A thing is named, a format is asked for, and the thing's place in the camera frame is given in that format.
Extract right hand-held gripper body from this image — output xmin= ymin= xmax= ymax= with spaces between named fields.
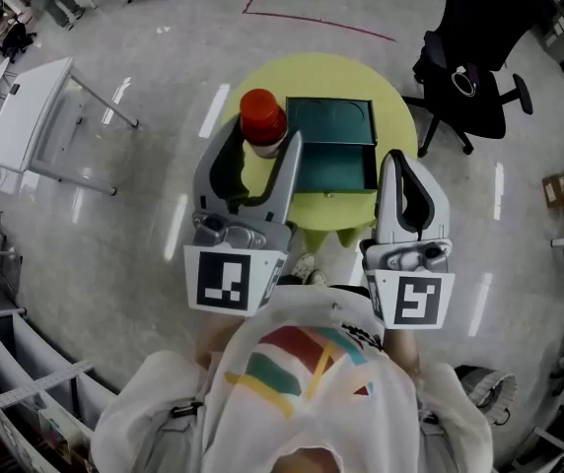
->
xmin=359 ymin=236 xmax=457 ymax=330

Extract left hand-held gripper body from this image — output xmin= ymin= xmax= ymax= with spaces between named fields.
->
xmin=182 ymin=209 xmax=296 ymax=317

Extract teal green box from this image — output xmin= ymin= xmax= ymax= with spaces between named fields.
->
xmin=285 ymin=97 xmax=380 ymax=195

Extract small red-capped bottle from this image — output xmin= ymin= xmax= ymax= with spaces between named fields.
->
xmin=239 ymin=88 xmax=289 ymax=160

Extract person's left forearm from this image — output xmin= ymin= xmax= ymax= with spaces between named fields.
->
xmin=194 ymin=311 xmax=245 ymax=370

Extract person's right forearm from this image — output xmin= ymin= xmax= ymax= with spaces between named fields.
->
xmin=383 ymin=327 xmax=422 ymax=379

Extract small cardboard box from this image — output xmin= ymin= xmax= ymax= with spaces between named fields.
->
xmin=540 ymin=169 xmax=564 ymax=210

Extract person's shoes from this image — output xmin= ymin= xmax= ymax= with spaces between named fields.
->
xmin=290 ymin=252 xmax=328 ymax=286

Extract round yellow-green table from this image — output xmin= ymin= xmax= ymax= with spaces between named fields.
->
xmin=221 ymin=52 xmax=419 ymax=254

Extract white mesh basket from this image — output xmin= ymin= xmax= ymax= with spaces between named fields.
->
xmin=457 ymin=365 xmax=519 ymax=425

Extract person's white printed shirt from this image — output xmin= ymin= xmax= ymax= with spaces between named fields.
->
xmin=89 ymin=283 xmax=496 ymax=473

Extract white folding table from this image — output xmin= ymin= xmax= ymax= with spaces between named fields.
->
xmin=0 ymin=56 xmax=141 ymax=197

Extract black office chair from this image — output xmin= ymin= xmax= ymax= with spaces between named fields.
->
xmin=401 ymin=0 xmax=535 ymax=158

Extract white shelf rack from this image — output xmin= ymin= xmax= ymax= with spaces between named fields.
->
xmin=0 ymin=306 xmax=118 ymax=473

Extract white cable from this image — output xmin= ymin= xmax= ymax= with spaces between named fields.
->
xmin=451 ymin=65 xmax=481 ymax=99

